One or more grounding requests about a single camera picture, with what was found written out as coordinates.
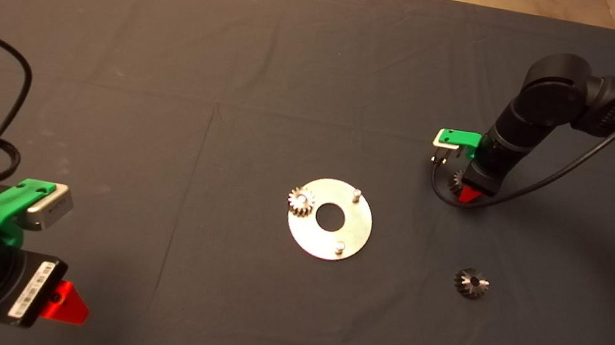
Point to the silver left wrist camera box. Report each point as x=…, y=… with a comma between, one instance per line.
x=51, y=211

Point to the green right camera mount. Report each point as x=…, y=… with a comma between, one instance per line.
x=462, y=138

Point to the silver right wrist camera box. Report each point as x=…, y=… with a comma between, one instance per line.
x=436, y=138

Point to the round metal carrier plate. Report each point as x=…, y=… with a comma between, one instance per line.
x=357, y=231

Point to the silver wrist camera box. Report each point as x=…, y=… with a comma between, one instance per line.
x=51, y=211
x=436, y=138

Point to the dark grey table cloth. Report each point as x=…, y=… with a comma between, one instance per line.
x=238, y=61

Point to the green left camera mount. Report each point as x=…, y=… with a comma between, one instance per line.
x=2, y=207

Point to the steel planetary gear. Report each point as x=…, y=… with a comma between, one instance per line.
x=470, y=283
x=300, y=202
x=456, y=182

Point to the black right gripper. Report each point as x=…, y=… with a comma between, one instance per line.
x=488, y=176

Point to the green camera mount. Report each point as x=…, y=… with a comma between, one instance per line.
x=2, y=207
x=462, y=138

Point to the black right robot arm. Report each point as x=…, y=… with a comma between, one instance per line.
x=556, y=89

